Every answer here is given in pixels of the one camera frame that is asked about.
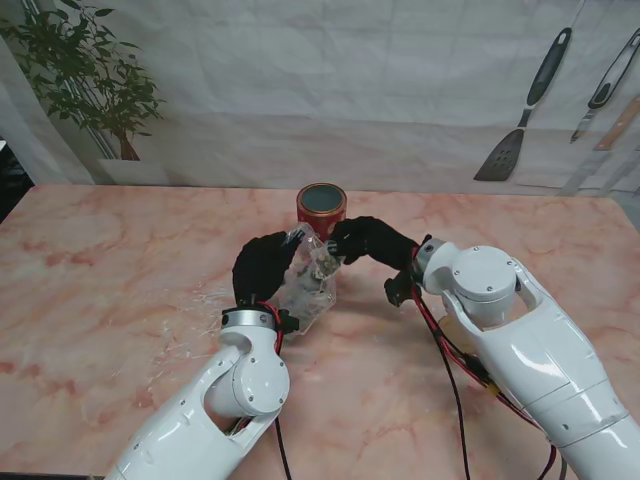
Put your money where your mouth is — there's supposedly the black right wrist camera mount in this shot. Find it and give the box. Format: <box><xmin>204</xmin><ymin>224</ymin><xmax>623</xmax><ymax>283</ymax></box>
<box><xmin>383</xmin><ymin>274</ymin><xmax>416</xmax><ymax>308</ymax></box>

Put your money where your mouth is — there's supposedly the black background equipment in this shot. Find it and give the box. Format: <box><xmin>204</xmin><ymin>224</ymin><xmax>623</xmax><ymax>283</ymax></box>
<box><xmin>0</xmin><ymin>137</ymin><xmax>34</xmax><ymax>224</ymax></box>

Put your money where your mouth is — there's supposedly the green leafy potted plant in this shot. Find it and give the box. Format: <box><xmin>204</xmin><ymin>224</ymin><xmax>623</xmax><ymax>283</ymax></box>
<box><xmin>0</xmin><ymin>0</ymin><xmax>167</xmax><ymax>161</ymax></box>

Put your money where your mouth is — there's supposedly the red black right arm cable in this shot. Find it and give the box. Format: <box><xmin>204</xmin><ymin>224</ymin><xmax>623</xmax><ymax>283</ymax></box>
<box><xmin>412</xmin><ymin>289</ymin><xmax>557</xmax><ymax>480</ymax></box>

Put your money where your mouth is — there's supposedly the red floral tea tin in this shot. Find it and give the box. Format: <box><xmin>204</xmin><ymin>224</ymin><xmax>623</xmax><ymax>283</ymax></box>
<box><xmin>295</xmin><ymin>182</ymin><xmax>348</xmax><ymax>242</ymax></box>

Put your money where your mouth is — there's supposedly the mesh tea bag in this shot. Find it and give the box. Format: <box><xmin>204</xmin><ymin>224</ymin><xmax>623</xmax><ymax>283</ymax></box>
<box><xmin>309</xmin><ymin>239</ymin><xmax>342</xmax><ymax>279</ymax></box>

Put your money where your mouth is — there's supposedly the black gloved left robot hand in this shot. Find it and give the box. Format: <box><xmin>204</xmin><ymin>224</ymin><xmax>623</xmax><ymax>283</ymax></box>
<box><xmin>233</xmin><ymin>229</ymin><xmax>302</xmax><ymax>309</ymax></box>

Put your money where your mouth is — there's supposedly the red black left arm cable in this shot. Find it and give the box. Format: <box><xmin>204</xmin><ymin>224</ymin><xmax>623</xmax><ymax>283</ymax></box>
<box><xmin>259</xmin><ymin>302</ymin><xmax>295</xmax><ymax>480</ymax></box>

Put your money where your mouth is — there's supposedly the white printed backdrop cloth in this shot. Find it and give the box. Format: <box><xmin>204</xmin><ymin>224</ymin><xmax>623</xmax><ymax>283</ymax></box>
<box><xmin>0</xmin><ymin>0</ymin><xmax>640</xmax><ymax>196</ymax></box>

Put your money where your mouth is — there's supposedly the black slotted spatula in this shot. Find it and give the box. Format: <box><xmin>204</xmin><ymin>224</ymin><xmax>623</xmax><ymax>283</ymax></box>
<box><xmin>473</xmin><ymin>27</ymin><xmax>575</xmax><ymax>182</ymax></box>

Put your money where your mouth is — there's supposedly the red black arm cable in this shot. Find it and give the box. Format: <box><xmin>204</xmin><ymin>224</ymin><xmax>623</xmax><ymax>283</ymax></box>
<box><xmin>259</xmin><ymin>302</ymin><xmax>295</xmax><ymax>480</ymax></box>
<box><xmin>412</xmin><ymin>289</ymin><xmax>557</xmax><ymax>480</ymax></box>

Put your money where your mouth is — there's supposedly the black handled peeler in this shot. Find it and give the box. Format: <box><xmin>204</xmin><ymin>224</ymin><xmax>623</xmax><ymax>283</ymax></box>
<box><xmin>570</xmin><ymin>32</ymin><xmax>640</xmax><ymax>144</ymax></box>

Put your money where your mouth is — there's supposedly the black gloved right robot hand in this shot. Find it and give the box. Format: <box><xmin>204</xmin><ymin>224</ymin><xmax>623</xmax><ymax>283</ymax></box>
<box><xmin>329</xmin><ymin>216</ymin><xmax>421</xmax><ymax>275</ymax></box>

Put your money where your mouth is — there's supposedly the clear plastic bag of tea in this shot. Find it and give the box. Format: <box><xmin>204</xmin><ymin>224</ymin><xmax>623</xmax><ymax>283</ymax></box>
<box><xmin>277</xmin><ymin>224</ymin><xmax>342</xmax><ymax>342</ymax></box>

